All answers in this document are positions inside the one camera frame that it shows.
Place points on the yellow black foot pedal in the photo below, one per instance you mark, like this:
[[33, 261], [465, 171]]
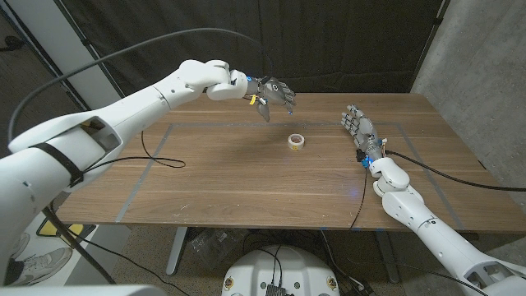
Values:
[[77, 228], [49, 228]]

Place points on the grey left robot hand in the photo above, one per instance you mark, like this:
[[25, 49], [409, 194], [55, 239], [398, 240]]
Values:
[[273, 91]]

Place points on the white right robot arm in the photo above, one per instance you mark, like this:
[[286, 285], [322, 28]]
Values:
[[435, 230]]

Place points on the grey table leg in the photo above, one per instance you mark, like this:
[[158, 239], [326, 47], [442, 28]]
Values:
[[388, 255]]

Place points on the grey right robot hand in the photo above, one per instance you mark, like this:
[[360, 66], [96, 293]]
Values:
[[363, 131]]

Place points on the small black electronics box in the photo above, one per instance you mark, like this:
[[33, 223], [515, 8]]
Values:
[[275, 290]]

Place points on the white table leg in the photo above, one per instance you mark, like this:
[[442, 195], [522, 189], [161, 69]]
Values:
[[176, 251]]

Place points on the clear plastic bag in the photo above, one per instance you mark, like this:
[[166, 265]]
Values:
[[213, 246]]

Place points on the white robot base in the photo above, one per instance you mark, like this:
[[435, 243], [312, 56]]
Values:
[[296, 267]]

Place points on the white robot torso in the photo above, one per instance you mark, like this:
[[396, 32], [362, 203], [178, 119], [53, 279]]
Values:
[[82, 291]]

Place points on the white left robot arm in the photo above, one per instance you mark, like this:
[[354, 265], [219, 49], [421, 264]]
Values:
[[123, 111]]

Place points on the grey sneaker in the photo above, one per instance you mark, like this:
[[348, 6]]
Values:
[[18, 244], [41, 265]]

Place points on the black backdrop curtain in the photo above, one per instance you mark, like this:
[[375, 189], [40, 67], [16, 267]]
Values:
[[328, 41]]

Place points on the black backdrop stand pole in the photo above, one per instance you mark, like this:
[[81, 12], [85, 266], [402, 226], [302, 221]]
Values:
[[429, 45], [92, 51]]

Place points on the white sticker roll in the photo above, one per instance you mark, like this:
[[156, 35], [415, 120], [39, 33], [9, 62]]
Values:
[[296, 141]]

